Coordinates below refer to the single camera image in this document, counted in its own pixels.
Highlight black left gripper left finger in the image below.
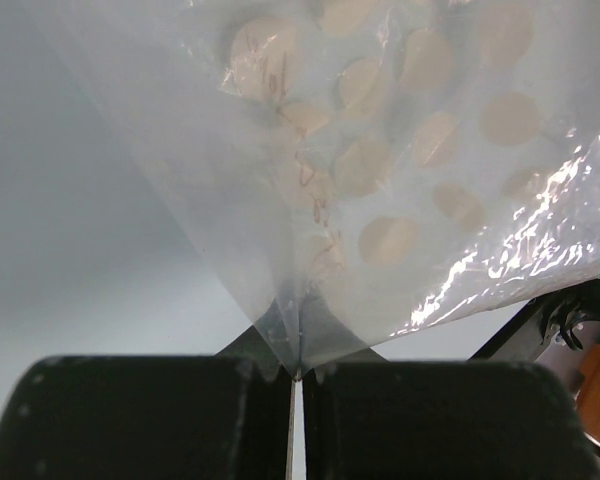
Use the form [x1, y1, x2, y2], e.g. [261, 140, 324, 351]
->
[0, 329, 293, 479]

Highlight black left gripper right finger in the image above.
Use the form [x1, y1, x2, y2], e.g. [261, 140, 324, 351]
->
[303, 358, 600, 479]

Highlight clear zip top bag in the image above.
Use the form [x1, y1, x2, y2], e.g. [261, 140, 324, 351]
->
[27, 1, 600, 374]

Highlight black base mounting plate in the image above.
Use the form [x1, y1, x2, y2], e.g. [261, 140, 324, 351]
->
[472, 278, 600, 362]

